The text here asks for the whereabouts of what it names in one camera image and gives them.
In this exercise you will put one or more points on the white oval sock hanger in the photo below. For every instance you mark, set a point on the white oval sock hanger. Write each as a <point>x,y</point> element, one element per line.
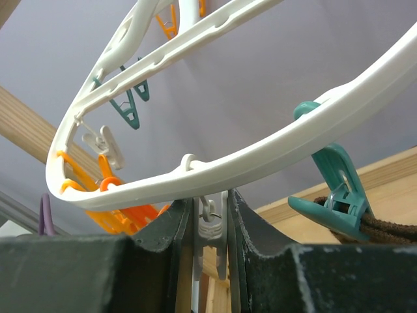
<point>245,85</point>

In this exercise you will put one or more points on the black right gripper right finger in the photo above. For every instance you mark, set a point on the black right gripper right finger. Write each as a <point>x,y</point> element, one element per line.
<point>270,272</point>

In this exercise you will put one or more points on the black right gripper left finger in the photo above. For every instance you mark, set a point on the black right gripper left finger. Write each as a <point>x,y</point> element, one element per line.
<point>150,271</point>

